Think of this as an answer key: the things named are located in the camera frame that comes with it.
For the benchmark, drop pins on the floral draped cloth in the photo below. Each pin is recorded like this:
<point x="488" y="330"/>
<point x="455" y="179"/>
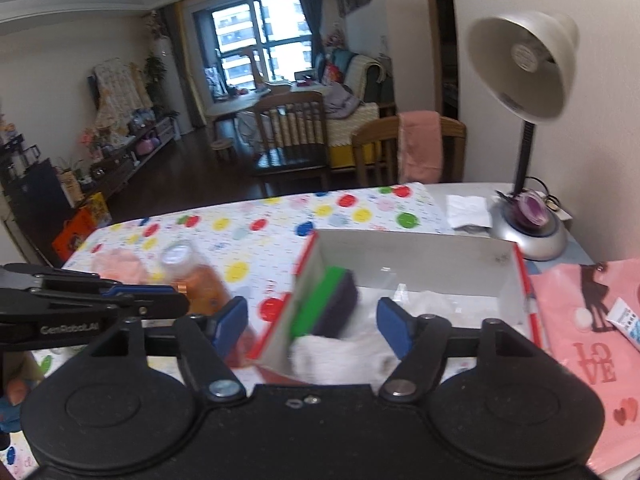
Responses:
<point x="120" y="90"/>

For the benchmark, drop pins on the white tube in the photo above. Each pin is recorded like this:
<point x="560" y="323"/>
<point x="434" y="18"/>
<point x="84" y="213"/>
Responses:
<point x="625" y="322"/>

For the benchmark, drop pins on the red and white cardboard box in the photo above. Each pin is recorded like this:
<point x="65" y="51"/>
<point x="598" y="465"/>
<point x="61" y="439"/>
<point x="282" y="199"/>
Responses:
<point x="415" y="260"/>

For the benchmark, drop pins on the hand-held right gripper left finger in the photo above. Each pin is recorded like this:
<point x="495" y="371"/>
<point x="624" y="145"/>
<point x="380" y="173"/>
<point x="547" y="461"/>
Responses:
<point x="234" y="321"/>

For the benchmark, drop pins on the pink towel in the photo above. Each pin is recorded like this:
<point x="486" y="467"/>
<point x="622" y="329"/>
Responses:
<point x="420" y="145"/>

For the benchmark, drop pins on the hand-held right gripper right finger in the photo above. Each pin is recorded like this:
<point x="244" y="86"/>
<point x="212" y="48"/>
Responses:
<point x="395" y="327"/>

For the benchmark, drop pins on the wooden chair with black seat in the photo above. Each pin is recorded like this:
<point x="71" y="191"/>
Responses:
<point x="290" y="125"/>

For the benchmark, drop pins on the pink artificial flowers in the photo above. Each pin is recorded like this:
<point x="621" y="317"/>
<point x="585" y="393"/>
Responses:
<point x="90" y="140"/>

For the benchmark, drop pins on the small wooden stool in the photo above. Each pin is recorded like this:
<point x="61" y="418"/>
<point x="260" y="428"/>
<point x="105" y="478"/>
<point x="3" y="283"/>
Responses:
<point x="222" y="147"/>

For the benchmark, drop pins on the tall potted plant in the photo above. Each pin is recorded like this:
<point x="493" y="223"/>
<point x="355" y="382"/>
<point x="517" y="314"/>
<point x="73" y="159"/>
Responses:
<point x="156" y="72"/>

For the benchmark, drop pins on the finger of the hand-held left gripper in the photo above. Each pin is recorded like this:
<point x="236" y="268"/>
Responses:
<point x="145" y="289"/>
<point x="160" y="305"/>

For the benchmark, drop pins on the low television cabinet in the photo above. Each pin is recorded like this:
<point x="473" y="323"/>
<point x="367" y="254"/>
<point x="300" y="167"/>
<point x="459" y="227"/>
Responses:
<point x="135" y="147"/>

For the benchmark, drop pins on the purple round container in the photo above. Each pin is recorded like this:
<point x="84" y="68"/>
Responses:
<point x="532" y="210"/>

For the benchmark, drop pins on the wooden giraffe stand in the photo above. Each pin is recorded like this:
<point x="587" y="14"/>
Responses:
<point x="252" y="65"/>

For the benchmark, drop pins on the green and purple sponge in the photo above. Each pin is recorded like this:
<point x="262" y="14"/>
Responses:
<point x="315" y="305"/>

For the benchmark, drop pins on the grey and yellow curtain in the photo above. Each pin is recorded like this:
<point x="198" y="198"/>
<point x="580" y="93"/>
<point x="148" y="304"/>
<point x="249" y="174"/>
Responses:
<point x="307" y="10"/>
<point x="182" y="60"/>

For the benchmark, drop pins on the polka dot tablecloth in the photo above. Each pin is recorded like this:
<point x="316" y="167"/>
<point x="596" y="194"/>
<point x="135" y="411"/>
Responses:
<point x="350" y="215"/>

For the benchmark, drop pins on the red printed cushion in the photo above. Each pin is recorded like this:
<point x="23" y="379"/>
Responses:
<point x="330" y="74"/>

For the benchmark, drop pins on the plush toy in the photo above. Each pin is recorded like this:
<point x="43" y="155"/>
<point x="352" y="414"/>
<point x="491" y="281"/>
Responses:
<point x="335" y="37"/>

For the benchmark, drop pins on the yellow gift box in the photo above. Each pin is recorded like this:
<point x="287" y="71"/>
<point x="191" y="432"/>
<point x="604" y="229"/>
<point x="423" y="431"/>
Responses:
<point x="97" y="207"/>

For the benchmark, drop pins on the silver desk lamp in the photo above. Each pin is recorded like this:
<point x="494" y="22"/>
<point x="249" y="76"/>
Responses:
<point x="525" y="60"/>

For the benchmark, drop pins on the black cabinet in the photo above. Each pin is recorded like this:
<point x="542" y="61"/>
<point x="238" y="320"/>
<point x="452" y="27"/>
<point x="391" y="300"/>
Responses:
<point x="30" y="195"/>

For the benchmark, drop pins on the orange gift box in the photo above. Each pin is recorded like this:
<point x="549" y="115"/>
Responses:
<point x="72" y="240"/>

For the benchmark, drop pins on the pink pot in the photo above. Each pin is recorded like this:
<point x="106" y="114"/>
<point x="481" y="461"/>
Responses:
<point x="147" y="146"/>

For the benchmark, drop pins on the purple cloth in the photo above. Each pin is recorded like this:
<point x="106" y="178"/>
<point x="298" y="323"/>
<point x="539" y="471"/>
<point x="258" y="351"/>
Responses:
<point x="342" y="101"/>

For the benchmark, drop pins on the pink mesh bath pouf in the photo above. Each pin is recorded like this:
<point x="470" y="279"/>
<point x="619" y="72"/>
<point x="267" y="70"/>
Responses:
<point x="122" y="265"/>

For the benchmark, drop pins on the white soft cloth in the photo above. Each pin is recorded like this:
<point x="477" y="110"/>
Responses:
<point x="345" y="355"/>

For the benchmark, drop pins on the balcony window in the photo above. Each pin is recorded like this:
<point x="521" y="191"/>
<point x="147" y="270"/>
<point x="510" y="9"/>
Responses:
<point x="255" y="40"/>

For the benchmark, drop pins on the cream coffee table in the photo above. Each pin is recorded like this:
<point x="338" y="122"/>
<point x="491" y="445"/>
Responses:
<point x="232" y="107"/>

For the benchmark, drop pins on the orange liquid bottle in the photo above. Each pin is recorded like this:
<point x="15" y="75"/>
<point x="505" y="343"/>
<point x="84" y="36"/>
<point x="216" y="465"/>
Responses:
<point x="197" y="280"/>

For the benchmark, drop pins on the pink printed plastic bag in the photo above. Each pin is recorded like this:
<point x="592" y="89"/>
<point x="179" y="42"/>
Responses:
<point x="590" y="360"/>

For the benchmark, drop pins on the cream crocheted sofa blanket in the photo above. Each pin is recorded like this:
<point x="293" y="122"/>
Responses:
<point x="357" y="62"/>

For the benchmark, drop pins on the wooden chair with towel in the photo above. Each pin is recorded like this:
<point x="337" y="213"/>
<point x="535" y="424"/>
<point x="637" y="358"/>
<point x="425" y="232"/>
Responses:
<point x="380" y="152"/>

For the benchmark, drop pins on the person's left hand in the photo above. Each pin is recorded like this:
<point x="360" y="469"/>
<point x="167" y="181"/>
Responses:
<point x="17" y="390"/>

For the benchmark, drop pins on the teal sofa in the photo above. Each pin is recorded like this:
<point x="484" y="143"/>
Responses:
<point x="370" y="75"/>

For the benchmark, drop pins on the dark doorway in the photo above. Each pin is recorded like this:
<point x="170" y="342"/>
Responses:
<point x="445" y="35"/>

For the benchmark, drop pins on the white tissue paper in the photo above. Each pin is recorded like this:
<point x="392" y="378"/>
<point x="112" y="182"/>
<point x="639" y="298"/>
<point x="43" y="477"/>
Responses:
<point x="467" y="212"/>

